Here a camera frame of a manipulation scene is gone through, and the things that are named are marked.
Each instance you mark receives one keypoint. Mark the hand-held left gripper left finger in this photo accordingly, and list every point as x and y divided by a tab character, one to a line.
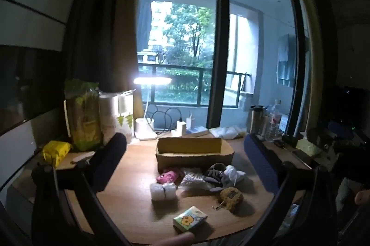
111	156

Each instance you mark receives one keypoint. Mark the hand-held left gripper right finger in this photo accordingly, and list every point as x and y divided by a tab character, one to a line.
260	160

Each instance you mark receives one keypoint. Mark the white cloth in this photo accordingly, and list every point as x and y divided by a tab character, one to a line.
234	175

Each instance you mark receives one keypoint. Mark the grey dotted gloves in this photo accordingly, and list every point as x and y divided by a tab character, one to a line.
215	175

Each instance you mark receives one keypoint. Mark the pink plush toy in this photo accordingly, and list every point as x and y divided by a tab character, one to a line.
167	176

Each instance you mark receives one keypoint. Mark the white bubble wrap bundle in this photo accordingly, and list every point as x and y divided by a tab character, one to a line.
163	191

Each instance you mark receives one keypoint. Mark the brown cardboard box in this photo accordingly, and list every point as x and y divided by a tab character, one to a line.
193	157

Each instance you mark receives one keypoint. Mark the clear plastic bag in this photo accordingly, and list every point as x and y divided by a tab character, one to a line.
193	179

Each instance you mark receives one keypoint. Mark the person's right hand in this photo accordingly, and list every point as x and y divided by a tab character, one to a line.
363	197

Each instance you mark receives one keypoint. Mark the person's left hand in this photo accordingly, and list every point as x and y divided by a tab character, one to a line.
176	240

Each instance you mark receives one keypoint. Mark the small white flat object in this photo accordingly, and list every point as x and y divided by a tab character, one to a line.
82	157

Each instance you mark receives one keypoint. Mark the clear water bottle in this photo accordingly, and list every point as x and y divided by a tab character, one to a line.
273	124

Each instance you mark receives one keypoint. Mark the steel thermos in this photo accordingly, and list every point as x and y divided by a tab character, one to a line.
255	120

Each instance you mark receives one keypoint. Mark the bag of paper cups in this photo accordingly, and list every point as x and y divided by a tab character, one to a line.
115	115

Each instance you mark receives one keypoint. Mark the yellow-green tissue pack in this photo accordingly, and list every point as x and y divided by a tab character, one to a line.
308	147

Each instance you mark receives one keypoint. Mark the white wet wipes pack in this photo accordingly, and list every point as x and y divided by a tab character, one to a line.
228	131

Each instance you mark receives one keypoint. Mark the white desk lamp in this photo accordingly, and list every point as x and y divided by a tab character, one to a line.
144	127

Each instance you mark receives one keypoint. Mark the green plastic bag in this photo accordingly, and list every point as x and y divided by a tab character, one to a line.
83	118

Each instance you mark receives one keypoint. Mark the yellow packet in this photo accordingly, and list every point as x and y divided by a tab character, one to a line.
56	152

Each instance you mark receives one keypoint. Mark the white power strip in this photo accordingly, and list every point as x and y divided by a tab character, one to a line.
198	131

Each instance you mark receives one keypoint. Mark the large white charger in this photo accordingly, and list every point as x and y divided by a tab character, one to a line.
182	128

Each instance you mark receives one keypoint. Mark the small white charger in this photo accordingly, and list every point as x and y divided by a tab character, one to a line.
190	122

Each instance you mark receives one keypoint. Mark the hanging light blue clothes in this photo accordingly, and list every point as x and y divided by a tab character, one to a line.
286	61

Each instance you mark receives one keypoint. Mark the balcony railing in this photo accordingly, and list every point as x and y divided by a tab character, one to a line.
176	69

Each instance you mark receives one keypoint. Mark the dark olive curtain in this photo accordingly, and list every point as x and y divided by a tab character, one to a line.
95	32

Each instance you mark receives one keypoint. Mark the dark window frame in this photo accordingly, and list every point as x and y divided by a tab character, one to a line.
221	32

